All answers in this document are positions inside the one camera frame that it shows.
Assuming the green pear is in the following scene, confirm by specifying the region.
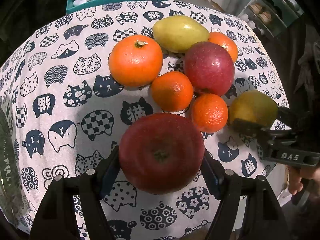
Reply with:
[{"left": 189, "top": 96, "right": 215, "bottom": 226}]
[{"left": 228, "top": 90, "right": 278, "bottom": 128}]

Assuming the orange mandarin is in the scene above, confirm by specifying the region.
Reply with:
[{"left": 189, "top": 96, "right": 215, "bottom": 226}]
[
  {"left": 208, "top": 31, "right": 238, "bottom": 63},
  {"left": 191, "top": 94, "right": 228, "bottom": 133},
  {"left": 150, "top": 71, "right": 194, "bottom": 112}
]

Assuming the large red apple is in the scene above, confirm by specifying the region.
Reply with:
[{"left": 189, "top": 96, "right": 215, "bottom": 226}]
[{"left": 119, "top": 113, "right": 204, "bottom": 194}]

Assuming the yellow-green pear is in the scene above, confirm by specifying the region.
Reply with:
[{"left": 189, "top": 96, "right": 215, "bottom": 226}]
[{"left": 152, "top": 15, "right": 209, "bottom": 53}]

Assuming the large orange with stem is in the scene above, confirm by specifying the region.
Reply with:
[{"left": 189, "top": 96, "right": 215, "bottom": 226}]
[{"left": 108, "top": 35, "right": 163, "bottom": 87}]

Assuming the person's right hand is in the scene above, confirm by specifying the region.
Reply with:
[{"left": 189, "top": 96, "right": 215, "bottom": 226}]
[{"left": 287, "top": 166, "right": 320, "bottom": 197}]

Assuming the shoe rack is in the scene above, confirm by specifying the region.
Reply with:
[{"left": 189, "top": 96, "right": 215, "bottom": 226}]
[{"left": 238, "top": 0, "right": 304, "bottom": 40}]

